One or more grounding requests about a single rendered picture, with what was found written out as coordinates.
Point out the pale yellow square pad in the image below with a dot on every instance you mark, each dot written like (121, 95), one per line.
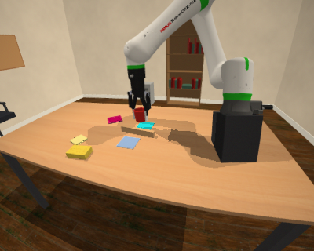
(79, 139)

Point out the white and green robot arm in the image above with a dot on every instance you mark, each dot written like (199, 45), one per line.
(236, 73)

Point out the magenta square coaster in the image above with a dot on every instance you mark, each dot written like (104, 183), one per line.
(114, 119)

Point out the red cup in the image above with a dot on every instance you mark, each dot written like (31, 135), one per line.
(139, 114)

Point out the yellow sponge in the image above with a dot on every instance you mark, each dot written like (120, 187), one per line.
(79, 151)

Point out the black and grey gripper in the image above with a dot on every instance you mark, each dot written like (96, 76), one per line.
(139, 84)

